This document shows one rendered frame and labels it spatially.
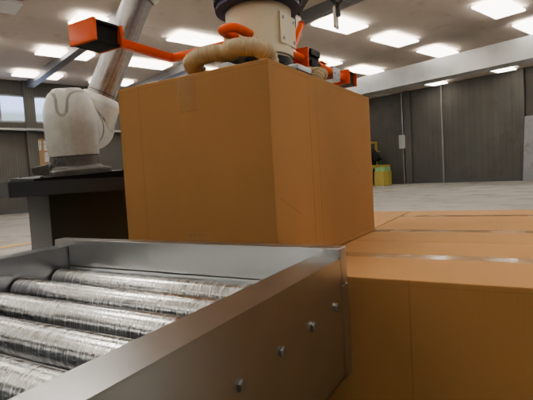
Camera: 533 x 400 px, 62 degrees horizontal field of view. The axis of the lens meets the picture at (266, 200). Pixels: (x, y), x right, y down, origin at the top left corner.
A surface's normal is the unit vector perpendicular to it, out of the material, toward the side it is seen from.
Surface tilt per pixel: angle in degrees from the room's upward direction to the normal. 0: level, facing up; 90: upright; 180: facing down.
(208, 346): 90
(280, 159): 90
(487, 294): 90
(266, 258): 90
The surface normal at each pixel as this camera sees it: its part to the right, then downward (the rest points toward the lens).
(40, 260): 0.87, -0.02
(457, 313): -0.48, 0.07
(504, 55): -0.75, 0.08
